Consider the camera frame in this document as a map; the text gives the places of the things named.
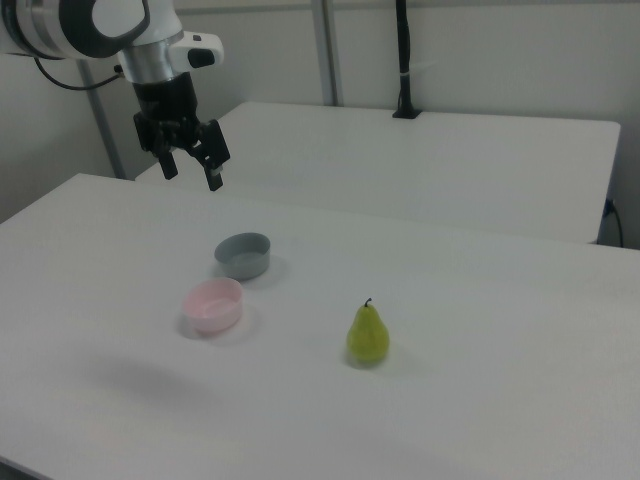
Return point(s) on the grey bowl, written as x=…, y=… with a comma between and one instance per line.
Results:
x=245, y=260

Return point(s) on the grey metal frame post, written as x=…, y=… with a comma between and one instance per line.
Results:
x=102, y=130
x=330, y=50

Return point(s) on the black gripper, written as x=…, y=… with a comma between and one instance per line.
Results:
x=167, y=102

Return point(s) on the white side table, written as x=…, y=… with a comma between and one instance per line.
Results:
x=400, y=165

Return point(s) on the green pear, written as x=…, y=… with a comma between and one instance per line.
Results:
x=368, y=335

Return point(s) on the pink bowl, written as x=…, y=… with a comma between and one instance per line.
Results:
x=212, y=310

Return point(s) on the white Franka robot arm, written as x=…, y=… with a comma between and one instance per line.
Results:
x=75, y=25

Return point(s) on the black camera stand pole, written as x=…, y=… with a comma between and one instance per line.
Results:
x=404, y=60

